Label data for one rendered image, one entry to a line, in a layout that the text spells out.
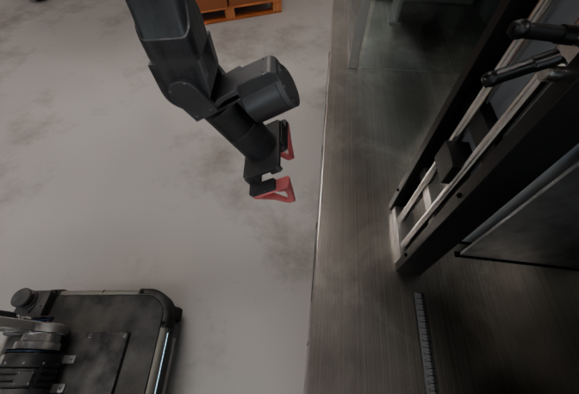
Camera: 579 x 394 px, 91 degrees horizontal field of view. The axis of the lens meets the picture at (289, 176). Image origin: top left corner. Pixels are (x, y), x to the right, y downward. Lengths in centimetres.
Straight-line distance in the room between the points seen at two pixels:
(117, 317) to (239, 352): 53
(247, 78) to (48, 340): 120
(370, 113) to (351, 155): 18
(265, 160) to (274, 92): 12
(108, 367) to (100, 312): 22
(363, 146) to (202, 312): 112
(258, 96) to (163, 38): 12
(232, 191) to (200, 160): 35
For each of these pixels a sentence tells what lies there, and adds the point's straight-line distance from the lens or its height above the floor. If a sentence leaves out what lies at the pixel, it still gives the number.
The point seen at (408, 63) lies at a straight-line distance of 110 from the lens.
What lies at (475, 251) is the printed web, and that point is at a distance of 69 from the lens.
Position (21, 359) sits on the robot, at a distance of 135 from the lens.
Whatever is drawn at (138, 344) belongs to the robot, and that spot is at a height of 24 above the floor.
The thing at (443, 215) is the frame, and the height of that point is 112.
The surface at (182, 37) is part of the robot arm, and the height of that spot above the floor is 132.
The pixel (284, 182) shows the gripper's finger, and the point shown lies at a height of 112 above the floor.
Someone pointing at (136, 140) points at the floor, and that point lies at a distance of 229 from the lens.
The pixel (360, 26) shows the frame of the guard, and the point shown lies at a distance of 100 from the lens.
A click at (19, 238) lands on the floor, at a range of 220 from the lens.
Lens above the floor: 147
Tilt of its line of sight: 54 degrees down
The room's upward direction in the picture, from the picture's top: straight up
